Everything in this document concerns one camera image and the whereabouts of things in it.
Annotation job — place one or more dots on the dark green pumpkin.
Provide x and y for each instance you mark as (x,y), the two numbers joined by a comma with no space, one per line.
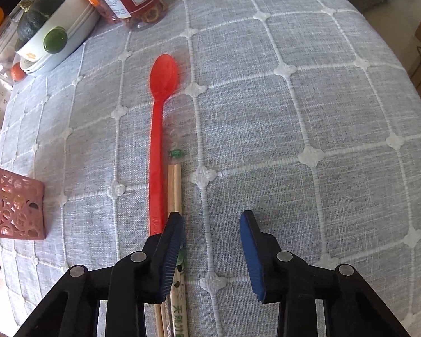
(38,14)

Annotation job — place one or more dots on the grey checked tablecloth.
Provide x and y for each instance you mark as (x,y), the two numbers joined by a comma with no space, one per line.
(284,140)

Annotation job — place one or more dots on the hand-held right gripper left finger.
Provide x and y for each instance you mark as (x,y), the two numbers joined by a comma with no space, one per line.
(170,252)

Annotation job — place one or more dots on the small red tomato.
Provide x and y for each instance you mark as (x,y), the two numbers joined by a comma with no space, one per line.
(17,72)

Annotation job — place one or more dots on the pink perforated utensil basket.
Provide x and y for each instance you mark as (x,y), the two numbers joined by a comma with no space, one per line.
(14,203)

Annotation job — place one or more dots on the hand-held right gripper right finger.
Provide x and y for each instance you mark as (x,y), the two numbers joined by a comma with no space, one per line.
(254,252)

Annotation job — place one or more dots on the chopstick pair green print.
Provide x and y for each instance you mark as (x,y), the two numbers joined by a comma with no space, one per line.
(175,189)

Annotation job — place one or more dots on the red plastic spoon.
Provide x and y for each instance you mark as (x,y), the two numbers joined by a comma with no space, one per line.
(158,140)

